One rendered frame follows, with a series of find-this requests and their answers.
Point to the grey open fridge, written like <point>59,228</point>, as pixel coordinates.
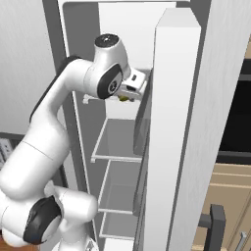
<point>85,137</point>

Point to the glass fridge shelf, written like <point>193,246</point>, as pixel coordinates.
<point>119,225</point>
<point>87,97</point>
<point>121,186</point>
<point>119,140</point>

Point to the white and grey fridge door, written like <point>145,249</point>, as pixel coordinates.
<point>176,130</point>

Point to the grey ribbed rack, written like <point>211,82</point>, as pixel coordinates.
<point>6,153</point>

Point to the black built-in oven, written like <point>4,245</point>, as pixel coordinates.
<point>237,114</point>

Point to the tan cupboard run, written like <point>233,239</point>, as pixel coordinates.
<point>228,186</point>

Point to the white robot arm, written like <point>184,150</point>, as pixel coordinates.
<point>42,143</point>

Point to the yellow banana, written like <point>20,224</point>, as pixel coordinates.
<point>123,98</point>

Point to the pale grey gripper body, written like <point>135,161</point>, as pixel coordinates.
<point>132,94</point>

